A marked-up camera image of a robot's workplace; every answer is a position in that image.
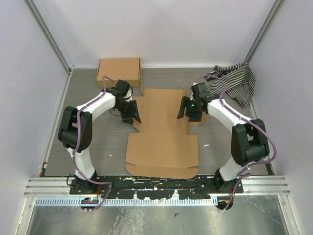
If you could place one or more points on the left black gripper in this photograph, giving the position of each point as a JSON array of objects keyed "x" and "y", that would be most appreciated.
[{"x": 134, "y": 113}]

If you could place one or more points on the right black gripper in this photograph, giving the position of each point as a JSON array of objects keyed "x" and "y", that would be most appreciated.
[{"x": 193, "y": 117}]

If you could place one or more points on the brown cardboard box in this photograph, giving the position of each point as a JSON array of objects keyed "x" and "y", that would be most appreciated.
[
  {"x": 127, "y": 69},
  {"x": 162, "y": 146}
]

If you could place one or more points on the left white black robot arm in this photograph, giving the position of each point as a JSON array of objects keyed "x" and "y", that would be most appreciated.
[{"x": 75, "y": 131}]

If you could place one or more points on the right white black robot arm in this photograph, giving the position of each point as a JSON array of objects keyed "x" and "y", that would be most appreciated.
[{"x": 248, "y": 141}]

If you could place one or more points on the closed brown cardboard box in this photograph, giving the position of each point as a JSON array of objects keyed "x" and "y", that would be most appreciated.
[{"x": 127, "y": 69}]

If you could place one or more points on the black white striped cloth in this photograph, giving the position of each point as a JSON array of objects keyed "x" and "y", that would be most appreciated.
[{"x": 237, "y": 81}]

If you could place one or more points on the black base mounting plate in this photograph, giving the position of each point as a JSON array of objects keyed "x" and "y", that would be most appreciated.
[{"x": 198, "y": 187}]

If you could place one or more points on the aluminium front rail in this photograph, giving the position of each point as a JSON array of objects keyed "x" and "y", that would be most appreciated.
[{"x": 252, "y": 185}]

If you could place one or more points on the white slotted cable duct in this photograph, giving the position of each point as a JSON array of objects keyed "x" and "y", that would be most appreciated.
[{"x": 81, "y": 201}]

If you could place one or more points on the left aluminium corner post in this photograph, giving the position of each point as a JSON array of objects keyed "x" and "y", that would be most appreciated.
[{"x": 47, "y": 33}]

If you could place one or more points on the aluminium corner post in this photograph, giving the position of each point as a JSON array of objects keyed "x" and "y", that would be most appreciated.
[
  {"x": 264, "y": 28},
  {"x": 47, "y": 33}
]

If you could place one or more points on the right aluminium corner post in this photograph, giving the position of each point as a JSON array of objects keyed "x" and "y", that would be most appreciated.
[{"x": 264, "y": 28}]

